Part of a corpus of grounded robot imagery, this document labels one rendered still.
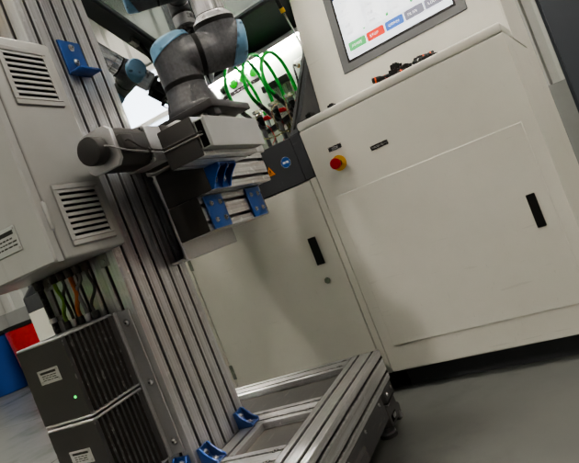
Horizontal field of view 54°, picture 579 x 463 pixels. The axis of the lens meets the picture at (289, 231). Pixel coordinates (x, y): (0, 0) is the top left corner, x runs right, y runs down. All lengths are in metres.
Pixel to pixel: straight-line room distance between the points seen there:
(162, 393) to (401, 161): 1.00
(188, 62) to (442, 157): 0.79
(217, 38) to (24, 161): 0.67
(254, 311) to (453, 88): 1.08
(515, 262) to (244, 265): 0.97
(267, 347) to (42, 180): 1.26
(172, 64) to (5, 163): 0.58
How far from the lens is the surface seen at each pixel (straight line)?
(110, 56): 2.09
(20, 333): 7.60
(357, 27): 2.18
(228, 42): 1.62
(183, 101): 1.55
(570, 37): 5.67
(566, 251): 1.77
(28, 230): 1.17
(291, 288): 2.07
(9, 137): 1.19
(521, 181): 1.74
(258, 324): 2.19
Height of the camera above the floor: 0.67
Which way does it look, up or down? 1 degrees down
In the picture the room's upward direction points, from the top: 22 degrees counter-clockwise
